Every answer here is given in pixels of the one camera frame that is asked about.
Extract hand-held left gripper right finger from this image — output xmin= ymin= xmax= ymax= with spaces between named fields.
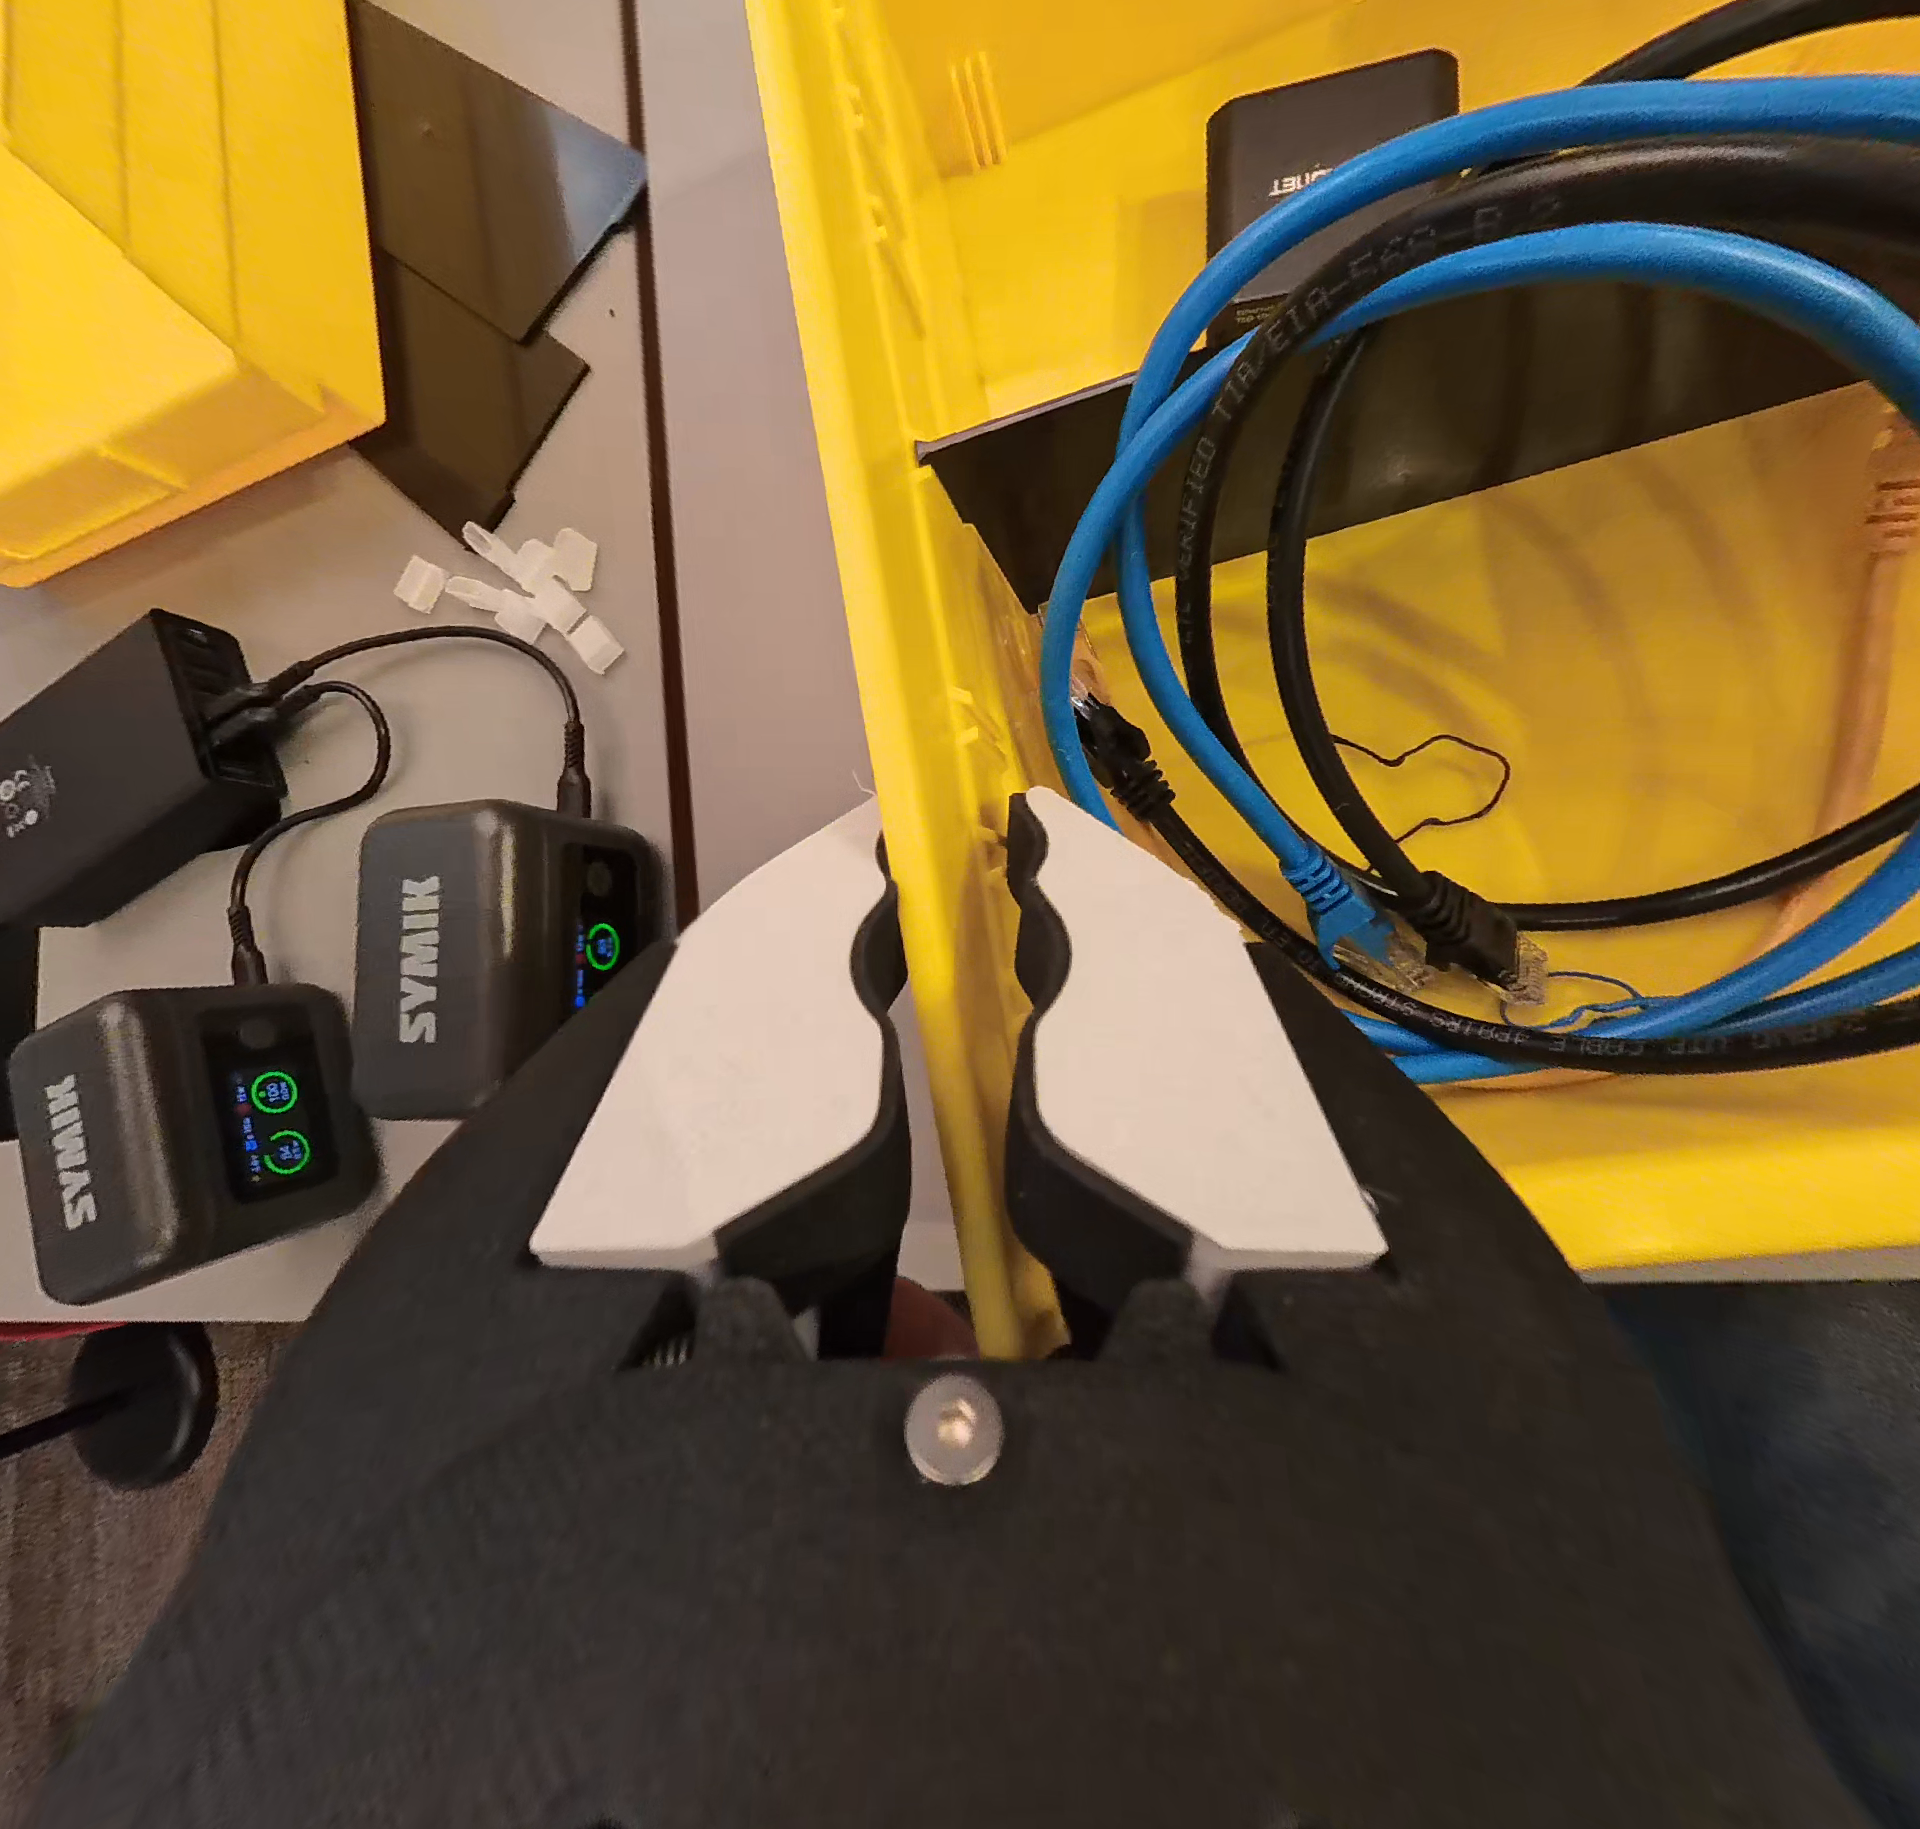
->
xmin=1005 ymin=790 xmax=1392 ymax=1359

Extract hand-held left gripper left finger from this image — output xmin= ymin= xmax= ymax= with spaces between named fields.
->
xmin=524 ymin=794 xmax=915 ymax=1359

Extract blue ethernet cable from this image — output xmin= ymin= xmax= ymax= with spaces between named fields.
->
xmin=1038 ymin=78 xmax=1920 ymax=1099

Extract black ethernet cable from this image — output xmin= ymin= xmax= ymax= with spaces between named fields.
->
xmin=1072 ymin=0 xmax=1920 ymax=1078

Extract yellow plastic bin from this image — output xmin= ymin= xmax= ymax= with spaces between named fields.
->
xmin=731 ymin=0 xmax=1920 ymax=1362
xmin=0 ymin=0 xmax=390 ymax=588

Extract yellow ethernet cable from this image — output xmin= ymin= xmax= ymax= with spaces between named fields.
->
xmin=1754 ymin=418 xmax=1920 ymax=990

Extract black network switch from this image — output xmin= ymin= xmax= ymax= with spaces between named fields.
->
xmin=1204 ymin=47 xmax=1464 ymax=349

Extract pile of clear plug caps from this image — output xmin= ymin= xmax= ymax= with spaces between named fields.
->
xmin=393 ymin=521 xmax=624 ymax=676

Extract black battery charger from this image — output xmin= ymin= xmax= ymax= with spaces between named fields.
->
xmin=355 ymin=800 xmax=672 ymax=1118
xmin=7 ymin=986 xmax=378 ymax=1307

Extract black stanchion pole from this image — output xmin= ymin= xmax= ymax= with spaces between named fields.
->
xmin=0 ymin=1327 xmax=220 ymax=1487

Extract person's blue jeans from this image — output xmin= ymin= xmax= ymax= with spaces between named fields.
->
xmin=1604 ymin=1275 xmax=1920 ymax=1829

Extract black power adapter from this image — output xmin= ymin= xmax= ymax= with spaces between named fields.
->
xmin=0 ymin=610 xmax=289 ymax=930

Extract tangled thin wire scrap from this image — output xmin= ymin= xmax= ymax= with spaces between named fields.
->
xmin=1347 ymin=731 xmax=1652 ymax=1037

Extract black charger cable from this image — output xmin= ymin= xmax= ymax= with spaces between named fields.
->
xmin=211 ymin=627 xmax=591 ymax=818
xmin=225 ymin=681 xmax=397 ymax=988

